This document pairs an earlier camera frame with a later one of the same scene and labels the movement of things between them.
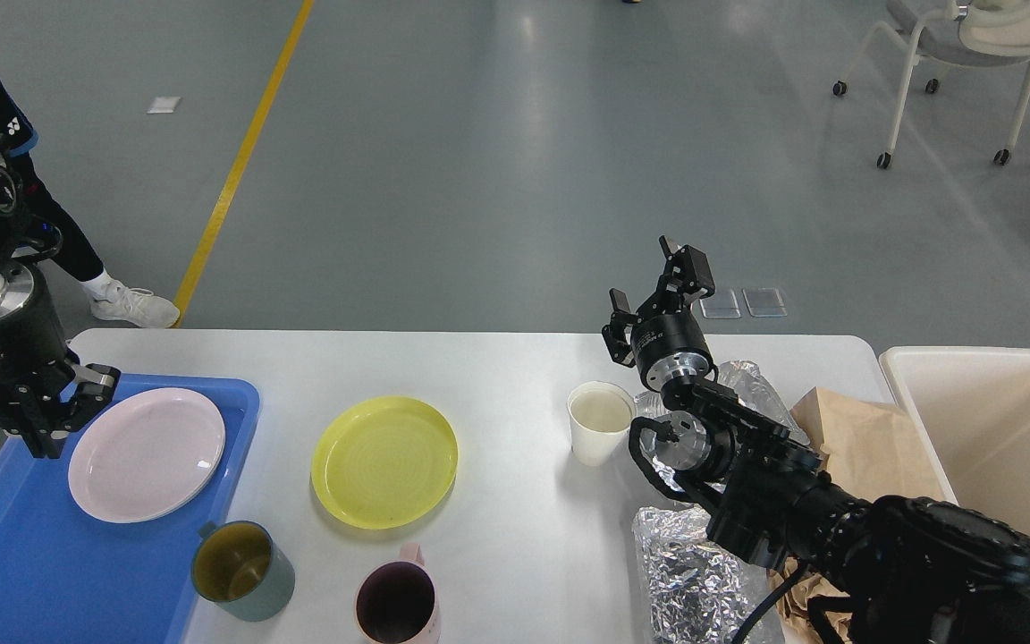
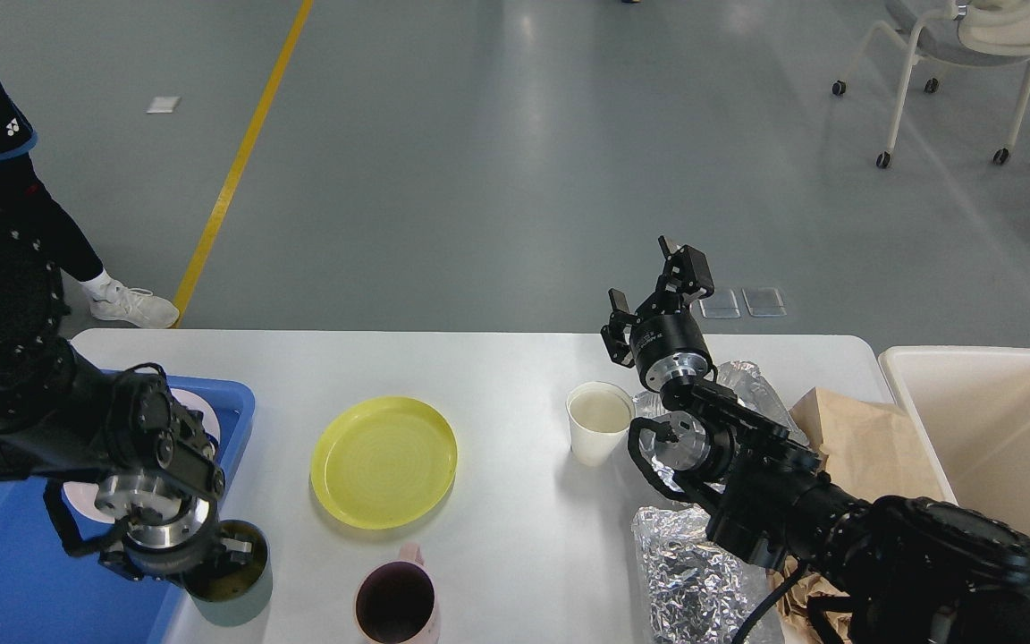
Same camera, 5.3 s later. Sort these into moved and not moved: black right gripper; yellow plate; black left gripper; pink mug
Moved: black left gripper
Not moved: pink mug; black right gripper; yellow plate
